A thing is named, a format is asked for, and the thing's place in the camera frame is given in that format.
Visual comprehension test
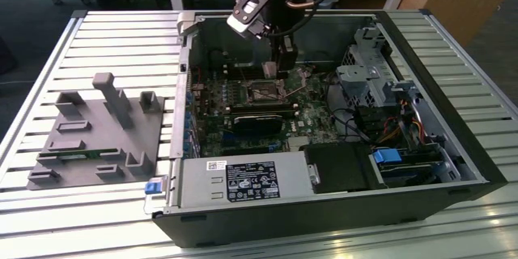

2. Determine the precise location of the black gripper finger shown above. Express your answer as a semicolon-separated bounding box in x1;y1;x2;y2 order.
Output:
276;36;300;79

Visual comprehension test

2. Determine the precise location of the small silver heatsink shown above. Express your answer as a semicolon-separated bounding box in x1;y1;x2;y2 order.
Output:
287;136;309;152

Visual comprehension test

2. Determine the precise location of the green motherboard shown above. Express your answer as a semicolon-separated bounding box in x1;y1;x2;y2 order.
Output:
188;58;336;158

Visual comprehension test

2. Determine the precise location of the black disk drive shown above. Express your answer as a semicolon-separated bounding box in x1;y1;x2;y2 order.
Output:
379;161;443;187

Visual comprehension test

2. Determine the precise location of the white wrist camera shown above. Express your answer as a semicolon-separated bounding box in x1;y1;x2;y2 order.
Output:
225;0;269;40

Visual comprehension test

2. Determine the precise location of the grey power supply unit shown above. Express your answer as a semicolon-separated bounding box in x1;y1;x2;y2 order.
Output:
177;151;315;208

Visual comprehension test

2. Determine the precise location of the blue disk carrier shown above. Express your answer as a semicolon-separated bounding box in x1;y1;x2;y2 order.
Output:
373;148;401;164

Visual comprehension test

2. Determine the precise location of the grey metal drive cage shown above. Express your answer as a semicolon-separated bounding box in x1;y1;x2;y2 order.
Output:
335;27;421;108

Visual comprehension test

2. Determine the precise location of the grey parts rack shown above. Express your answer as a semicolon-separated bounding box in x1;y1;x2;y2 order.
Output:
24;72;166;192

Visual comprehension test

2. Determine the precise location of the blue case latch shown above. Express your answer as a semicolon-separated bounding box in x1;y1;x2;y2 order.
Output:
144;177;169;195

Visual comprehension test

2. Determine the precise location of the CPU socket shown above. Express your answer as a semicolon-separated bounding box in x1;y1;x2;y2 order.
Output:
241;79;288;104

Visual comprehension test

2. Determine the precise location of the black PC case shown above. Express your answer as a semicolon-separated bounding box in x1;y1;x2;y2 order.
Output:
150;10;508;249

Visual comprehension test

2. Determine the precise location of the coloured power wire bundle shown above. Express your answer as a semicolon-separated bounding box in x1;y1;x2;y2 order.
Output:
375;98;429;150

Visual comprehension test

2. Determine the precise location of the silver CPU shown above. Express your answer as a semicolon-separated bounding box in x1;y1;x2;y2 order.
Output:
261;61;280;80

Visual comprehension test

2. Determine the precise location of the black plastic shroud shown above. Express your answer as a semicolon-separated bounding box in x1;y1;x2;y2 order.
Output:
301;143;385;195

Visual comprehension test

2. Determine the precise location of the black heatsink block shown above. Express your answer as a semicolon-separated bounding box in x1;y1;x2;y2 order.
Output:
232;114;284;136

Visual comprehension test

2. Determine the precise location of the green RAM stick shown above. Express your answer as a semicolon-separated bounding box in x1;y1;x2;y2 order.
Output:
40;149;120;158

